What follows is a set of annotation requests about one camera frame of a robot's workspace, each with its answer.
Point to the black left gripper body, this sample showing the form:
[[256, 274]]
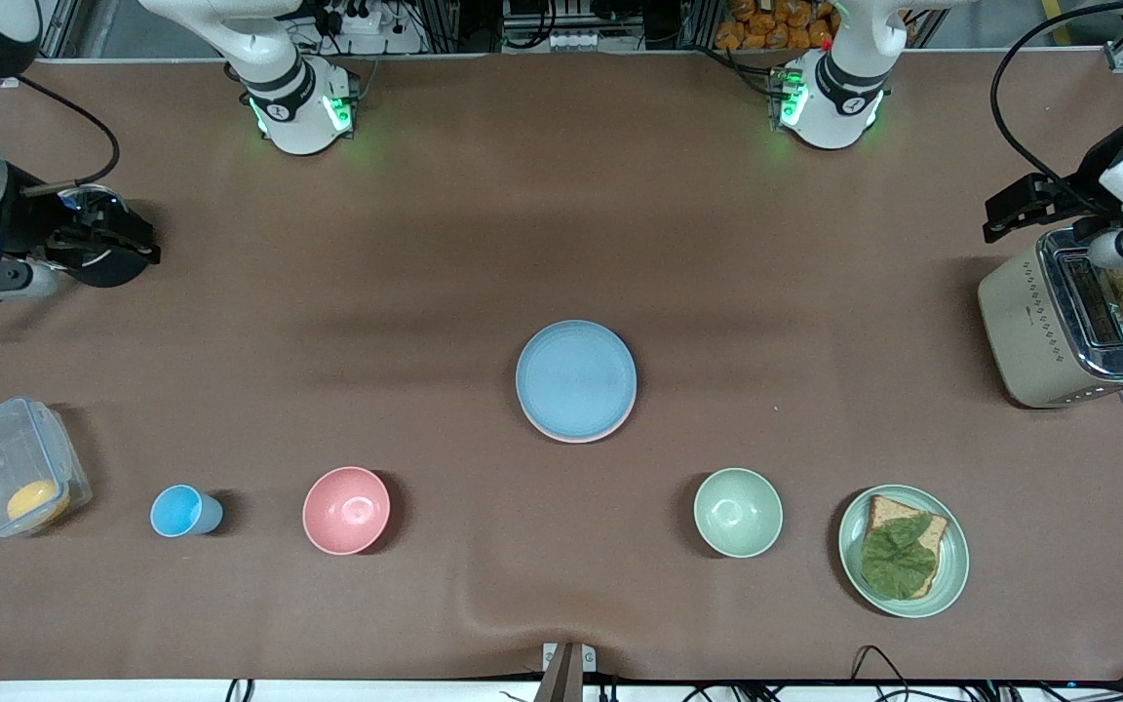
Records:
[[1074, 198]]

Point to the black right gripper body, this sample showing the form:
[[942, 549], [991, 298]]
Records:
[[32, 227]]

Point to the blue plate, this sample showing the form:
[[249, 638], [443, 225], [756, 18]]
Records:
[[576, 378]]

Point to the pink plate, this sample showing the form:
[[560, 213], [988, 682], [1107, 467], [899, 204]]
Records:
[[576, 441]]

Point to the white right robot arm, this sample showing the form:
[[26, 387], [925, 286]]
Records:
[[298, 117]]

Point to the glass lid blue knob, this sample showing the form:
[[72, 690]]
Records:
[[98, 198]]

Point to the beige chrome toaster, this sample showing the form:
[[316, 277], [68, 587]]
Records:
[[1020, 331]]

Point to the yellow round food piece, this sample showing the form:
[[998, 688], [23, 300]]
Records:
[[37, 502]]

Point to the blue cup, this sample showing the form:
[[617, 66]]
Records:
[[181, 511]]

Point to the brown bread slice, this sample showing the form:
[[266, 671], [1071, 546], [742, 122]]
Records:
[[888, 511]]

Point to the white power strip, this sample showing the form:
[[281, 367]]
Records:
[[357, 19]]

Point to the green plate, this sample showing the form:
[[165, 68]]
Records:
[[954, 564]]

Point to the pink bowl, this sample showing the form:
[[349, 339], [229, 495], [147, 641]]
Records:
[[347, 511]]

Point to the green lettuce leaf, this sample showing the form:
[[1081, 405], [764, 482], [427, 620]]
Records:
[[898, 567]]

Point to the green bowl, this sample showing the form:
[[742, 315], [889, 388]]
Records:
[[738, 513]]

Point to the brown table cloth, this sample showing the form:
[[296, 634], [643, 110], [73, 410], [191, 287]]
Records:
[[561, 195]]

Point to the white connector block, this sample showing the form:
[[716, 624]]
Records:
[[579, 41]]

